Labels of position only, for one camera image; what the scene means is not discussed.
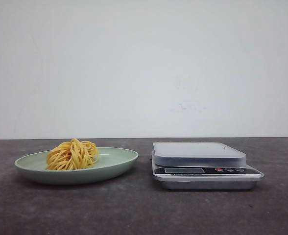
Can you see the yellow vermicelli noodle bundle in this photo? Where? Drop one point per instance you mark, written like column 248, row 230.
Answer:
column 72, row 155

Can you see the silver electronic kitchen scale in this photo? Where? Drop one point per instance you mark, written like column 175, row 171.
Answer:
column 202, row 166

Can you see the light green shallow plate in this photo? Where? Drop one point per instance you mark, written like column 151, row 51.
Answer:
column 112, row 162

